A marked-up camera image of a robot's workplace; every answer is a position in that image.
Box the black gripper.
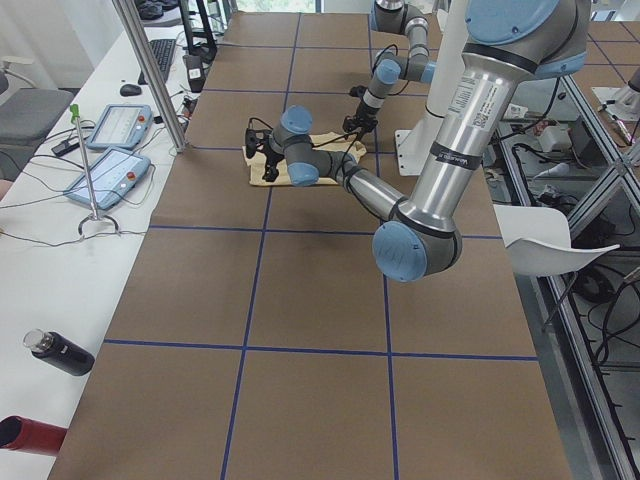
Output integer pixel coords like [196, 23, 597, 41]
[245, 127, 284, 182]
[342, 102, 379, 135]

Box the cream long-sleeve printed shirt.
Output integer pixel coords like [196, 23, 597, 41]
[242, 131, 367, 187]

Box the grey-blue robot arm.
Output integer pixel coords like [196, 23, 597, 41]
[342, 1, 436, 139]
[245, 1, 590, 282]

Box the black labelled box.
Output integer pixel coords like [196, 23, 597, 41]
[183, 54, 206, 93]

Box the teach pendant near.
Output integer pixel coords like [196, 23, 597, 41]
[90, 147, 151, 211]

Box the teach pendant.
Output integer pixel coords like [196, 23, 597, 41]
[90, 147, 151, 211]
[85, 104, 153, 151]

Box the teach pendant far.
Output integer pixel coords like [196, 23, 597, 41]
[85, 104, 153, 151]

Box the black computer keyboard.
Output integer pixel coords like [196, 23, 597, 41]
[149, 39, 176, 82]

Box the dark grey computer mouse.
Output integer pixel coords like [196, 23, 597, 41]
[119, 84, 142, 97]

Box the metal stand with green tip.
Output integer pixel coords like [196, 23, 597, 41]
[69, 103, 120, 237]

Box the white plastic chair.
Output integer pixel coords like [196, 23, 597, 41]
[494, 205, 620, 277]

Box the grey office chair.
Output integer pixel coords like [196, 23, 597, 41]
[1, 56, 74, 181]

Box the black water bottle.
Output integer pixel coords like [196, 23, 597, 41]
[23, 329, 95, 376]

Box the red water bottle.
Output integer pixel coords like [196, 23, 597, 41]
[1, 416, 67, 456]

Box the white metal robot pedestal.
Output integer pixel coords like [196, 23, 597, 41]
[395, 0, 468, 176]

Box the black camera cable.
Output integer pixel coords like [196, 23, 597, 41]
[248, 117, 361, 166]

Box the aluminium frame post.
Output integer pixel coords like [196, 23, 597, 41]
[112, 0, 187, 153]

